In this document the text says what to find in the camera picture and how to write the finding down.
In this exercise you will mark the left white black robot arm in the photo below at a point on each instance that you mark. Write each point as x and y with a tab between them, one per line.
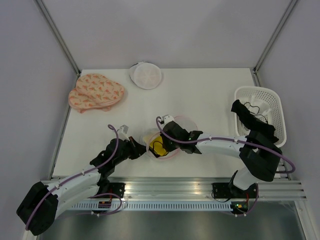
44	203

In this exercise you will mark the white slotted cable duct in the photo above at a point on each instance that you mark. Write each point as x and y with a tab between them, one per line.
96	205

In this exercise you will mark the white garment in basket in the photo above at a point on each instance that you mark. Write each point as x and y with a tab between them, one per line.
258	107

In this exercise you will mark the orange floral patterned bra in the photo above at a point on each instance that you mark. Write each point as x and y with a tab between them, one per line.
95	91

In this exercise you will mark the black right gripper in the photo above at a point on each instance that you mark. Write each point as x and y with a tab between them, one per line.
165	145

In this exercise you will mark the yellow bra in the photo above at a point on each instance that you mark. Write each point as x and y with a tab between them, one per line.
154	145

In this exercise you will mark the white mesh laundry bag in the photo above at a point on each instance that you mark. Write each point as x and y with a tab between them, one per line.
145	75

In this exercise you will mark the aluminium frame post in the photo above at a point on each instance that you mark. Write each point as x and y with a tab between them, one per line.
275	34
57	35

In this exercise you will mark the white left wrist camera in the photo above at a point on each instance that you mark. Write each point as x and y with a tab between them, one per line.
122	132

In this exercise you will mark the left aluminium frame post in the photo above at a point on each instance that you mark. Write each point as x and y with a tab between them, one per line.
57	35

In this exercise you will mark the aluminium mounting rail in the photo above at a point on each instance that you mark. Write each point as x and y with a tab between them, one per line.
200	188

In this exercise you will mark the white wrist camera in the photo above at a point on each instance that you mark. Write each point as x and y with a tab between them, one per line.
122	132
166	119

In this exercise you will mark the white perforated plastic basket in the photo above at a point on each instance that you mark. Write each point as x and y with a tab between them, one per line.
275	117

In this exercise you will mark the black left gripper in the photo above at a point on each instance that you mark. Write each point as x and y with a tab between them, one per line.
138	149

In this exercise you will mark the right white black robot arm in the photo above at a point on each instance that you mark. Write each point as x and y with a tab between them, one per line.
259	155

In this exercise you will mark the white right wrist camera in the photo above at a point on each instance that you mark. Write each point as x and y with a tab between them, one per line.
166	119

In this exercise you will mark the black garment in basket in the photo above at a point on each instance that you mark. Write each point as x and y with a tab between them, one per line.
251	122

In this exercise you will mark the right aluminium frame post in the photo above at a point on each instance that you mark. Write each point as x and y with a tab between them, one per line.
275	34

